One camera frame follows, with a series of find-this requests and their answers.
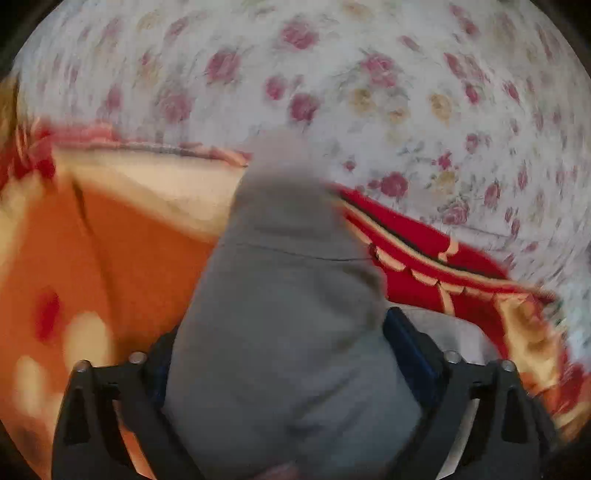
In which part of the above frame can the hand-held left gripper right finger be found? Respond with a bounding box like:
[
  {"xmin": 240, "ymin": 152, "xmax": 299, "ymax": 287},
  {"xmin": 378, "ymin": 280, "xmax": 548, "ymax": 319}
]
[{"xmin": 383, "ymin": 305, "xmax": 560, "ymax": 480}]

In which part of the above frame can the floral bed sheet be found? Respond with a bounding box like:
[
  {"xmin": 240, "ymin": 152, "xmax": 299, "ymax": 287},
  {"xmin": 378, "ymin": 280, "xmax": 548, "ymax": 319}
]
[{"xmin": 9, "ymin": 0, "xmax": 591, "ymax": 370}]

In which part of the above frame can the red orange patterned blanket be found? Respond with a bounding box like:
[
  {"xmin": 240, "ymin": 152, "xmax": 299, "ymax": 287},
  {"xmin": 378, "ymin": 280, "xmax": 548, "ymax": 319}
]
[{"xmin": 0, "ymin": 78, "xmax": 588, "ymax": 480}]

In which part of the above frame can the taupe sweater with striped cuff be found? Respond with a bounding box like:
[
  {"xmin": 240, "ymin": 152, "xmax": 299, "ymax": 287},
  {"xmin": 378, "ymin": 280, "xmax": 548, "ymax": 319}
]
[{"xmin": 161, "ymin": 129, "xmax": 504, "ymax": 480}]

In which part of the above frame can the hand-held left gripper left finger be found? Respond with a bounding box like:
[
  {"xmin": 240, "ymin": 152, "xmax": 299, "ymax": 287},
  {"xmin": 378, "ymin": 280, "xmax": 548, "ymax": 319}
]
[{"xmin": 51, "ymin": 325, "xmax": 206, "ymax": 480}]

